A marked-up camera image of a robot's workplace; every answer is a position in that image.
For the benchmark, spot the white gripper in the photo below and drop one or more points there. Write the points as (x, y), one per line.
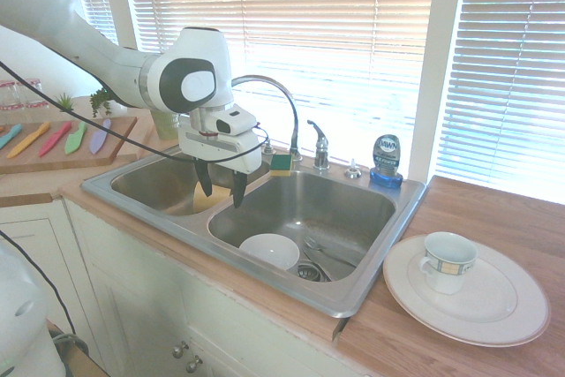
(220, 149)

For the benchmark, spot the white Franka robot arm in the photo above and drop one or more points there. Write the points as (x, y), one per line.
(110, 59)

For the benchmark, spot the chrome gooseneck faucet spout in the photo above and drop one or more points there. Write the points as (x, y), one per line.
(289, 103)

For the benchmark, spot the yellow dish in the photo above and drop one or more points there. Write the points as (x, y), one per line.
(212, 200)

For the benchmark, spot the yellow green sponge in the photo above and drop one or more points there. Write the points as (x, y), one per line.
(281, 166)

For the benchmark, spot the white ceramic bowl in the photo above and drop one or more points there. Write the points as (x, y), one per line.
(269, 251)

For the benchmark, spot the light green cup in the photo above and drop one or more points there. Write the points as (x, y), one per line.
(164, 125)

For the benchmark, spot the stainless steel double sink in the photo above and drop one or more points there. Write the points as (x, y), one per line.
(309, 209)

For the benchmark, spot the metal fork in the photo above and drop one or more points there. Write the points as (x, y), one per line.
(322, 250)

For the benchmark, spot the wooden cutting board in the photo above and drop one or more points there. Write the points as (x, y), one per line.
(110, 138)

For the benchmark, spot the metal sink drain strainer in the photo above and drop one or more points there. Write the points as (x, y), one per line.
(311, 272)

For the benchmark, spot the purple plastic knife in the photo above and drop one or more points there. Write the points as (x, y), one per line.
(100, 138)

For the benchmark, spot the chrome sink hole cap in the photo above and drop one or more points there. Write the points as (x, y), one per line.
(352, 171)

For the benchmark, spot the white kitchen cabinet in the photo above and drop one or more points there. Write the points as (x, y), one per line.
(132, 297)

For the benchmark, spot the leafy plant in white pot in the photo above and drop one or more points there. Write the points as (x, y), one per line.
(101, 103)

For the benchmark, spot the green plastic knife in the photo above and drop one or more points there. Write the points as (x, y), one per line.
(76, 138)

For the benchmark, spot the blue Dawn dish soap bottle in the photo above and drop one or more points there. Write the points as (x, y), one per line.
(386, 160)

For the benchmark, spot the metal cabinet knob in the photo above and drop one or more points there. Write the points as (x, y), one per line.
(180, 349)
(194, 364)

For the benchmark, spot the red plastic knife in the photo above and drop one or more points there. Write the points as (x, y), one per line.
(55, 138)

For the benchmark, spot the small spiky potted plant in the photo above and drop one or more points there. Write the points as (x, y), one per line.
(66, 102)

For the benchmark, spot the wide white window blind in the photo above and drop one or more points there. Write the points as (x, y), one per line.
(309, 19)

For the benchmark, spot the orange plastic knife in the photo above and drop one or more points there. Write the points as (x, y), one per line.
(28, 140)

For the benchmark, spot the glass jar with red trim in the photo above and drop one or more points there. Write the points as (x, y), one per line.
(33, 94)
(9, 96)

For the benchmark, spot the teal plastic knife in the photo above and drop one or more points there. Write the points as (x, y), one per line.
(9, 136)

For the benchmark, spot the white patterned teacup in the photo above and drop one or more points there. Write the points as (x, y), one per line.
(448, 266)

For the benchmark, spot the large white dinner plate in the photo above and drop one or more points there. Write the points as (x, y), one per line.
(485, 306)

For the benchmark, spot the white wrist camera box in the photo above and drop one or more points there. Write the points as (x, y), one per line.
(231, 121)

